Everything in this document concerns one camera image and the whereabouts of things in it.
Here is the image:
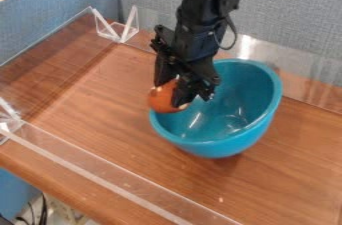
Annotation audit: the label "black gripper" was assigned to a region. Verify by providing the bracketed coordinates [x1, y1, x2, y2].
[150, 23, 221, 108]

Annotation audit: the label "toy mushroom brown cap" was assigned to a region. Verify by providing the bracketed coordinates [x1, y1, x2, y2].
[147, 79, 190, 113]

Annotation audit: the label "blue plastic bowl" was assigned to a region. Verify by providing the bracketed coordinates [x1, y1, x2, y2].
[150, 59, 284, 158]

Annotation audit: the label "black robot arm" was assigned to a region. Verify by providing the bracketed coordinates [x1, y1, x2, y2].
[149, 0, 241, 113]

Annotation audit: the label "clear acrylic left barrier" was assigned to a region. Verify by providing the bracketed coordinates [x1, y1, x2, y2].
[0, 5, 93, 66]

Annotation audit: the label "clear acrylic barrier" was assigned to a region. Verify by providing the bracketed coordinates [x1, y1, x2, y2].
[0, 5, 93, 66]
[90, 6, 342, 114]
[0, 97, 242, 225]

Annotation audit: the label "clear acrylic back barrier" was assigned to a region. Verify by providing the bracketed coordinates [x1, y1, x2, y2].
[90, 6, 342, 114]

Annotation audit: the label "clear acrylic front barrier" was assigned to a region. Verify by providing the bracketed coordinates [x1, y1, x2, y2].
[0, 97, 242, 225]

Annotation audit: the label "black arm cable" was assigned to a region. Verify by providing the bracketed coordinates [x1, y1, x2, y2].
[213, 15, 240, 51]

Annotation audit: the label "black floor cables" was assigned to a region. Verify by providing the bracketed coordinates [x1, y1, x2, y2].
[0, 192, 50, 225]

